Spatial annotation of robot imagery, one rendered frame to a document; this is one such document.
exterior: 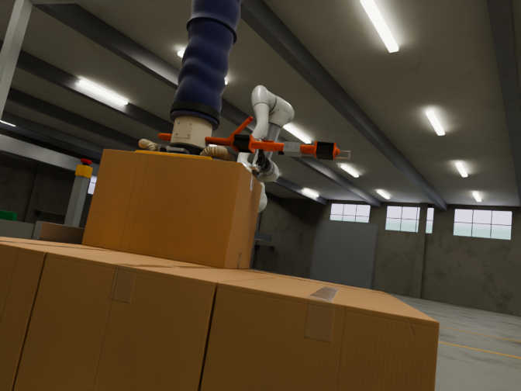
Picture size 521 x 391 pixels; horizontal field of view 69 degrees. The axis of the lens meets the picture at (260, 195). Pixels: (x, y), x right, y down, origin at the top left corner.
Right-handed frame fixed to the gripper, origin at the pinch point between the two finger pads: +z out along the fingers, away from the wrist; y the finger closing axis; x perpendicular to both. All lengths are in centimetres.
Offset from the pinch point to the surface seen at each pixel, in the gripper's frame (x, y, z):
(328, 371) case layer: -46, 65, 93
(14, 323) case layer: 20, 69, 93
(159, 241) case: 22, 47, 32
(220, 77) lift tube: 16.4, -28.8, 16.9
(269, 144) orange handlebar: -10.5, 0.5, 16.6
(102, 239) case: 46, 49, 33
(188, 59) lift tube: 31, -34, 23
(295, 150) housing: -21.8, 2.0, 16.6
